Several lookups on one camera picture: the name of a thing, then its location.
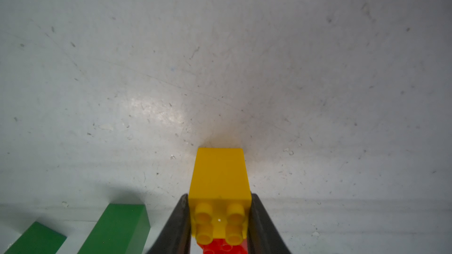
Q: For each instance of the red lego brick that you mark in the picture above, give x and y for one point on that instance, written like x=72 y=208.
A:
x=220 y=246

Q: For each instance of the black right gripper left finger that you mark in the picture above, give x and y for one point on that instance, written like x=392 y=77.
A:
x=175 y=237

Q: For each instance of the green lego brick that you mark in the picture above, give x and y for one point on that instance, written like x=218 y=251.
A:
x=37 y=239
x=121 y=229

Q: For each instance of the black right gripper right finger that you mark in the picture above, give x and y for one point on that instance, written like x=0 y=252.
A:
x=263 y=237

